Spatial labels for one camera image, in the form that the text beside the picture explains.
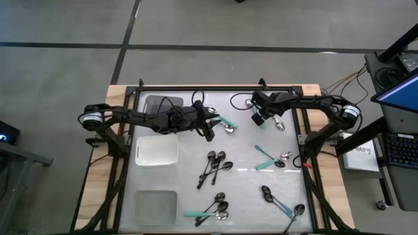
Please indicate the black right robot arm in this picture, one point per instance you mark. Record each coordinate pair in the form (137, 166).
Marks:
(313, 102)

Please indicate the grey side table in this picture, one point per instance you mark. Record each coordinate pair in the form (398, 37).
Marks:
(29, 156)

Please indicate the black power adapter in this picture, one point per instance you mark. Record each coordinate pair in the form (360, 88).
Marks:
(409, 62)

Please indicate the grey mounting plate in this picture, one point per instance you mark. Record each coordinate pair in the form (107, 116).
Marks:
(300, 139)

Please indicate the black frame clamp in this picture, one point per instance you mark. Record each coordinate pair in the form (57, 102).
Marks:
(262, 83)
(141, 83)

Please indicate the white paper sheet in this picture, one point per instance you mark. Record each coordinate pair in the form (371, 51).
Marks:
(362, 158)

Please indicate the black metal spoon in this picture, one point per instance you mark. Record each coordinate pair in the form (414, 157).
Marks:
(223, 205)
(219, 196)
(211, 155)
(227, 166)
(215, 163)
(299, 209)
(221, 155)

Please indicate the black pole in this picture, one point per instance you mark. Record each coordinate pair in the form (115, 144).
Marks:
(400, 42)

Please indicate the black diagonal support beam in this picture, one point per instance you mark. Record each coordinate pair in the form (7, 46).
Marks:
(369, 132)

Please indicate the black keyboard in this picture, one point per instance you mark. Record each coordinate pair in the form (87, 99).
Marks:
(403, 151)

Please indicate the black device blue light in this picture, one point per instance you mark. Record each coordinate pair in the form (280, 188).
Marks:
(9, 130)

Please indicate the clear plastic bin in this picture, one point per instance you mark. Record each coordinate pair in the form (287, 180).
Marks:
(153, 207)

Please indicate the caster wheel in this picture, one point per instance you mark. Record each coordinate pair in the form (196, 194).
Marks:
(381, 205)

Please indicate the monitor with blue screen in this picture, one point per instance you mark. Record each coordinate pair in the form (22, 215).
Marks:
(401, 94)

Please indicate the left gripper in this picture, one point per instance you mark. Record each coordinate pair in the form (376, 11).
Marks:
(197, 117)

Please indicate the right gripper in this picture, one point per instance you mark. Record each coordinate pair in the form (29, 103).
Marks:
(272, 103)

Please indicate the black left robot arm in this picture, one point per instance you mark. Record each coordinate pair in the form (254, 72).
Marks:
(137, 117)

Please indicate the black metal table frame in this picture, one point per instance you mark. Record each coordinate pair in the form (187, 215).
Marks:
(212, 88)

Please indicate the white plastic bin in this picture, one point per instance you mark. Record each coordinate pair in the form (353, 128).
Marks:
(156, 150)

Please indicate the grey equipment cart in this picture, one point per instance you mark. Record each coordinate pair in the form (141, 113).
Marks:
(396, 120)

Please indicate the grey plastic bin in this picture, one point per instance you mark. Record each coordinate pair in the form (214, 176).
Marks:
(153, 101)

